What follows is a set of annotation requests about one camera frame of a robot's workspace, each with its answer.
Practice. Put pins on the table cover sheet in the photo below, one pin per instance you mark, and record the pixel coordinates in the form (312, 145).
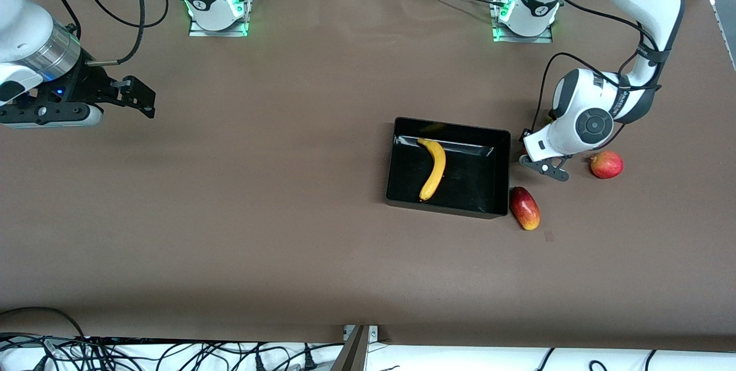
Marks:
(230, 215)

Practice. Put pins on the black rectangular plastic tray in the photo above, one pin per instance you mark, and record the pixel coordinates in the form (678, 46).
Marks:
(471, 187)

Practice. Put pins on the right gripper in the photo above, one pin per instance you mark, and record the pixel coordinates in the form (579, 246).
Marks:
(82, 84)

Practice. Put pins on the red yellow mango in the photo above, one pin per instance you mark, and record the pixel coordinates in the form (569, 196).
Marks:
(524, 208)

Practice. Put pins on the small metal table bracket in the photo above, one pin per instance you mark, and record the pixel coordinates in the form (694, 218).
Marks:
(374, 333)

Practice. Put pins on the large red apple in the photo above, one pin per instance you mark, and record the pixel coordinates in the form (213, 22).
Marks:
(606, 165)

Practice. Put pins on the yellow banana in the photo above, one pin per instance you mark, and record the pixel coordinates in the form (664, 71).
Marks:
(438, 164)

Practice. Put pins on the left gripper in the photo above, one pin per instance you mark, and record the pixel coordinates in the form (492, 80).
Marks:
(524, 133)

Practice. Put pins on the aluminium frame rail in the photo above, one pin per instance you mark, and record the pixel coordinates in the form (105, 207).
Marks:
(723, 26)

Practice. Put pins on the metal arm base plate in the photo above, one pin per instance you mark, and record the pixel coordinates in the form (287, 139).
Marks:
(198, 30)
(540, 38)

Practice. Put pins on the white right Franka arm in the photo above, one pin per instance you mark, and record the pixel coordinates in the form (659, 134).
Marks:
(17, 20)

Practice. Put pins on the dark angled post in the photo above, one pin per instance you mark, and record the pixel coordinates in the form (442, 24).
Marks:
(352, 354)

